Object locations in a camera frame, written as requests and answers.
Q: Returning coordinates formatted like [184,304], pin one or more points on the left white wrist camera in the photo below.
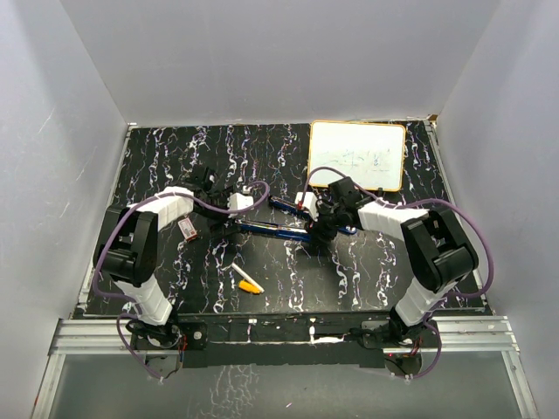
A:
[239,201]

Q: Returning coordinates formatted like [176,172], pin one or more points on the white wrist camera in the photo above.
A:
[239,201]
[307,202]

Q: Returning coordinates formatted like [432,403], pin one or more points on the red white staple box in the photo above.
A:
[188,230]

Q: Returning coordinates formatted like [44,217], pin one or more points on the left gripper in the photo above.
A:
[224,198]

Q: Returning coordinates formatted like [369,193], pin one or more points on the yellow marker cap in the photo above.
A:
[248,287]

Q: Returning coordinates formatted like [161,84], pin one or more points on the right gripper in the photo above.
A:
[319,234]

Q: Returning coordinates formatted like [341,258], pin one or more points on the small whiteboard orange frame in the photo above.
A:
[372,154]

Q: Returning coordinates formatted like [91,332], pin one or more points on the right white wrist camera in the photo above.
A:
[307,202]

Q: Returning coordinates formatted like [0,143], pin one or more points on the white marker pen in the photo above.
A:
[246,277]

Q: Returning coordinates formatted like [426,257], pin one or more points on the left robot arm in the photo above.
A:
[125,256]

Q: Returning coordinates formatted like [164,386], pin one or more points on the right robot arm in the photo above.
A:
[438,249]

